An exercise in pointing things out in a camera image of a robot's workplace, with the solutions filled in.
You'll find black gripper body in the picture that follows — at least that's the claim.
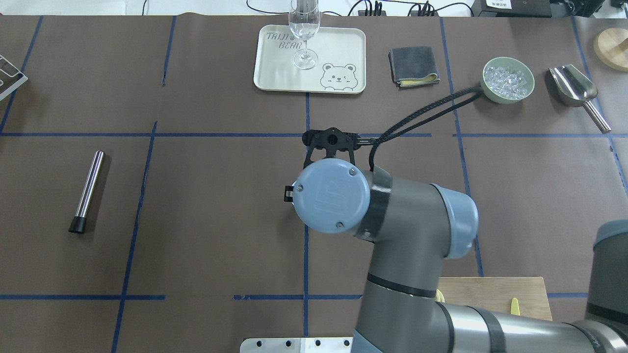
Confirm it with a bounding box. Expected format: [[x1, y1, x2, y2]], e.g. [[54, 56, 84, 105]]
[[301, 127, 375, 169]]

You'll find steel muddler black cap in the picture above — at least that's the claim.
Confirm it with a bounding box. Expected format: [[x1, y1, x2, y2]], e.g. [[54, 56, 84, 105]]
[[68, 151, 106, 234]]

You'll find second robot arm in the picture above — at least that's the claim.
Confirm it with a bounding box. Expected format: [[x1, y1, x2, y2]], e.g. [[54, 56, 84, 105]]
[[585, 219, 628, 332]]

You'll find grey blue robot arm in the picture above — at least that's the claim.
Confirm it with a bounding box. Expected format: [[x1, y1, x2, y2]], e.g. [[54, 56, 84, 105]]
[[284, 127, 628, 353]]

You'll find wooden cup tree stand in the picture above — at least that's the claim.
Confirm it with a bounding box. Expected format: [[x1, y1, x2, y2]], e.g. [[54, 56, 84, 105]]
[[594, 27, 628, 73]]

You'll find cream bear tray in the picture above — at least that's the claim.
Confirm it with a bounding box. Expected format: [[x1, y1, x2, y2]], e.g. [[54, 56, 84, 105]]
[[253, 25, 367, 94]]

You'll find grey folded cloth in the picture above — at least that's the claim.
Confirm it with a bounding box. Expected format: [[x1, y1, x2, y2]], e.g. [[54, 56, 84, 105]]
[[389, 46, 441, 89]]

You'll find clear wine glass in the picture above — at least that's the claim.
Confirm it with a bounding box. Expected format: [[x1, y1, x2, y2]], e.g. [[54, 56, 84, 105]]
[[288, 0, 321, 70]]

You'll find green bowl of ice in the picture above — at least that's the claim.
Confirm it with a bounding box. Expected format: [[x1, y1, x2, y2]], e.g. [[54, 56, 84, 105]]
[[480, 57, 535, 104]]

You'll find wooden cutting board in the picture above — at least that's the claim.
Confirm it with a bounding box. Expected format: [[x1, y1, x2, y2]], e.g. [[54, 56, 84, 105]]
[[437, 277, 552, 320]]

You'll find metal ice scoop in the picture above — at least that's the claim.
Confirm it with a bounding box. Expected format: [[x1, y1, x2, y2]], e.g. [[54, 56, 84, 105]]
[[548, 64, 612, 134]]

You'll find yellow plastic knife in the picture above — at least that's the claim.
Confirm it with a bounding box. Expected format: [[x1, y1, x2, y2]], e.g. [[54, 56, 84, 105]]
[[510, 298, 521, 316]]

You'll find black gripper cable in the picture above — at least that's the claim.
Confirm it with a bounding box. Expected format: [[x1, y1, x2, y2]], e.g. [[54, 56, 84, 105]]
[[368, 86, 484, 172]]

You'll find white wire cup rack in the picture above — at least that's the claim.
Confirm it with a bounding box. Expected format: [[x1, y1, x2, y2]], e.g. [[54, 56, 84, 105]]
[[0, 55, 28, 101]]

